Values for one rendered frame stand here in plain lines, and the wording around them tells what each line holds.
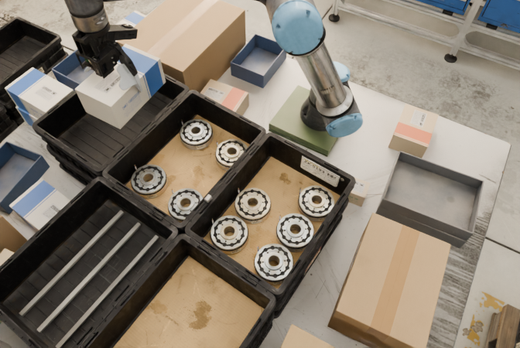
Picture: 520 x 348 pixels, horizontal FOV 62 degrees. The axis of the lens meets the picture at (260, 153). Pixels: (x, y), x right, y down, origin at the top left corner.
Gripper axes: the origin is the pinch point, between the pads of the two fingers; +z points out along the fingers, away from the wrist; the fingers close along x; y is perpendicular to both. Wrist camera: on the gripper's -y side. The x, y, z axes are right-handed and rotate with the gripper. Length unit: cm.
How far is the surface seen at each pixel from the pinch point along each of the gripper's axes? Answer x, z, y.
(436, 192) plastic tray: 88, 36, -34
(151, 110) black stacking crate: -6.6, 28.6, -12.1
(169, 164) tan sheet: 12.0, 28.4, 2.6
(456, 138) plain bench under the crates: 89, 42, -64
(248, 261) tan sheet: 49, 28, 18
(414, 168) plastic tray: 79, 36, -40
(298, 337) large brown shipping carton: 69, 21, 30
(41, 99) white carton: -37.5, 23.3, 4.8
